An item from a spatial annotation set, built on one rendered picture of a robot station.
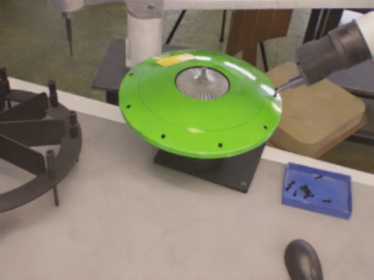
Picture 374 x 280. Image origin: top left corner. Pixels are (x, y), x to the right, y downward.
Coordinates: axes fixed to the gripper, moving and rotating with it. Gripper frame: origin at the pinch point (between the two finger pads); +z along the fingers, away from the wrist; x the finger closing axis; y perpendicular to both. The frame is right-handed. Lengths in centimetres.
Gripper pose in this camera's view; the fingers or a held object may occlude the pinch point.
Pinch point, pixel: (276, 90)
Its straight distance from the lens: 93.7
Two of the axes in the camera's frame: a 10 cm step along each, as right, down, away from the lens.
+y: -5.1, -6.3, -5.9
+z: -8.6, 4.0, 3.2
